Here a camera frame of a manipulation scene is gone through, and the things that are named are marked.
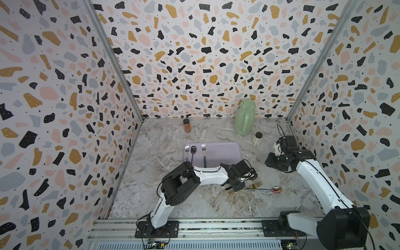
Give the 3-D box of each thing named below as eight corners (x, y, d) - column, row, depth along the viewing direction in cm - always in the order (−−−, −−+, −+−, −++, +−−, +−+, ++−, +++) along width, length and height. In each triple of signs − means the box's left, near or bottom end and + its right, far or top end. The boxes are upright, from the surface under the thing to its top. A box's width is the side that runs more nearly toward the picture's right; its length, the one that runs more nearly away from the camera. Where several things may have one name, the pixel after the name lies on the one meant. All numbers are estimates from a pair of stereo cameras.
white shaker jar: (252, 146, 108) (256, 137, 100) (251, 141, 111) (254, 132, 103) (259, 146, 108) (263, 137, 100) (258, 141, 111) (261, 132, 103)
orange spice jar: (184, 132, 116) (183, 123, 108) (185, 127, 119) (183, 118, 111) (190, 132, 116) (189, 123, 108) (191, 127, 119) (189, 118, 111)
